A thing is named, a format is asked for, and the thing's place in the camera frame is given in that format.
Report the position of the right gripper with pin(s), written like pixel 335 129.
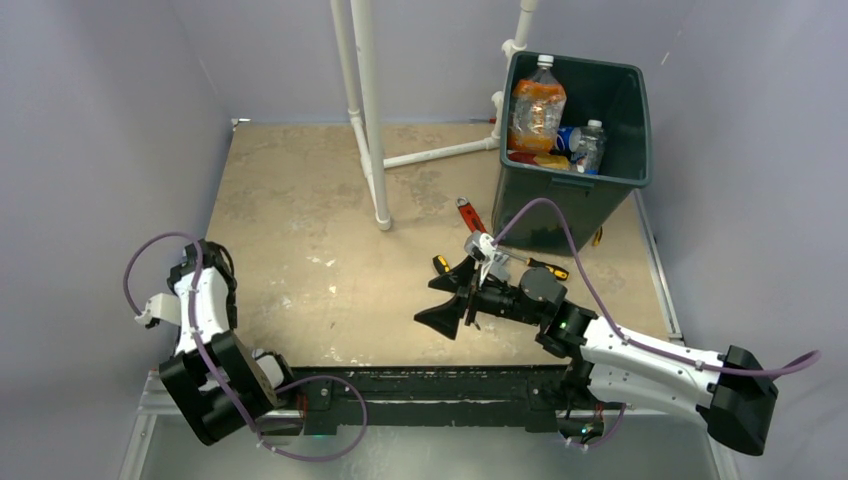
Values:
pixel 446 317

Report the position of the amber tea bottle red label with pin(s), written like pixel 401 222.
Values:
pixel 553 162

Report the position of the orange label bottle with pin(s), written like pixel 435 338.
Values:
pixel 538 102

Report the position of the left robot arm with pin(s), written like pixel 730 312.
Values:
pixel 212 377

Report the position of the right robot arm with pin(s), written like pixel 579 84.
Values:
pixel 725 393

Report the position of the dark green plastic bin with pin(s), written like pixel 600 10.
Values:
pixel 540 209

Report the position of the yellow black screwdriver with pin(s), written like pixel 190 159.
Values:
pixel 559 272
pixel 441 265

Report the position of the red adjustable wrench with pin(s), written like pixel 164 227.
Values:
pixel 469 215

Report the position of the pepsi bottle near base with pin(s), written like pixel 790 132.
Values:
pixel 567 139

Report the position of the clear bottle white cap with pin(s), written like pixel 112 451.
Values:
pixel 588 155

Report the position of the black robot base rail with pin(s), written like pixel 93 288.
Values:
pixel 536 398

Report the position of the white pvc pipe frame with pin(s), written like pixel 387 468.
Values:
pixel 354 34

